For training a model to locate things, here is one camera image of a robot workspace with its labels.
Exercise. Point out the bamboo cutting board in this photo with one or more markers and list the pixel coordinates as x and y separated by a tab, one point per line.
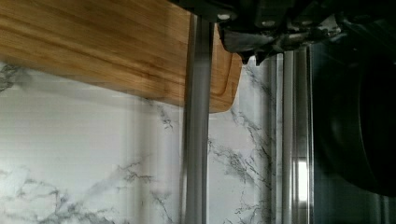
138	47

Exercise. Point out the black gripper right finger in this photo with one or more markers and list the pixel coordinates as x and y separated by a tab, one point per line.
296	38

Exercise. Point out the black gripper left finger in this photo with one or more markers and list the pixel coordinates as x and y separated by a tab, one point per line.
247	40

